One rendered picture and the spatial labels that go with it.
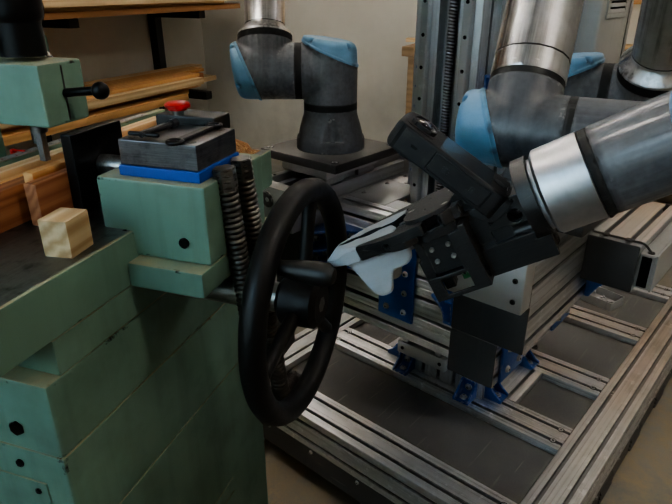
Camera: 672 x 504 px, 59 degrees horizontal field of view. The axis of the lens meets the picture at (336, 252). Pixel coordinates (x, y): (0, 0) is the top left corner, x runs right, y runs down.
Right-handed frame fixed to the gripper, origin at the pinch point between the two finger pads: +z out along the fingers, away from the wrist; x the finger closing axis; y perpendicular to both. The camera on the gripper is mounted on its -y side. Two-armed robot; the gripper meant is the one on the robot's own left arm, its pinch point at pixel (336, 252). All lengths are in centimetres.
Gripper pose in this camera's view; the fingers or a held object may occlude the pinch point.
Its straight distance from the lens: 58.9
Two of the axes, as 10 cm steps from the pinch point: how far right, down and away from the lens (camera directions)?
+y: 4.7, 8.5, 2.2
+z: -8.2, 3.4, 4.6
